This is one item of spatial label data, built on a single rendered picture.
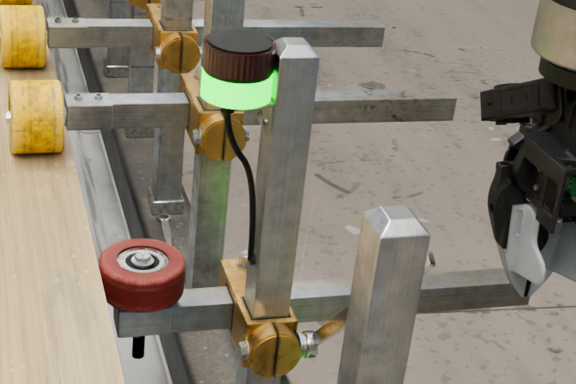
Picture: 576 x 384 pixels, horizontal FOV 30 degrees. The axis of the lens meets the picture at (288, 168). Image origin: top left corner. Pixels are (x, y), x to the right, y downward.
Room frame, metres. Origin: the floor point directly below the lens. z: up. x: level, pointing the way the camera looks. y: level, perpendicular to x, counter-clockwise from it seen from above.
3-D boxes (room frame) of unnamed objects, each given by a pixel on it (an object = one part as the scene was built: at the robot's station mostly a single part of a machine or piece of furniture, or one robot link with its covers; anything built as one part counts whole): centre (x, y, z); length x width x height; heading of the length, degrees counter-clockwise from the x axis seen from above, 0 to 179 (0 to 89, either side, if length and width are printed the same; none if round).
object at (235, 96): (0.84, 0.05, 1.10); 0.06 x 0.06 x 0.02
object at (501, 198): (0.76, -0.18, 1.07); 0.05 x 0.02 x 0.09; 110
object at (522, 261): (0.74, -0.20, 1.02); 0.06 x 0.03 x 0.09; 20
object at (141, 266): (0.85, 0.12, 0.85); 0.08 x 0.08 x 0.11
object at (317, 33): (1.38, 0.13, 0.95); 0.50 x 0.04 x 0.04; 109
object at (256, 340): (0.87, 0.02, 0.85); 0.14 x 0.06 x 0.05; 19
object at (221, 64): (0.84, 0.05, 1.13); 0.06 x 0.06 x 0.02
